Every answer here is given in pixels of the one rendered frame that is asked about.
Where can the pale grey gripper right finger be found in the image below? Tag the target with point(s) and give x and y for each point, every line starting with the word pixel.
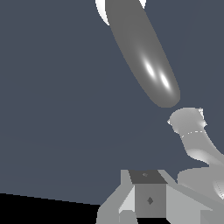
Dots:
pixel 180 204

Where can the grey curved faucet spout body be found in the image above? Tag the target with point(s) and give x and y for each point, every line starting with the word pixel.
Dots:
pixel 194 140

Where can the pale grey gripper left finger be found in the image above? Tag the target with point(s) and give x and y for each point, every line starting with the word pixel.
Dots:
pixel 128 204

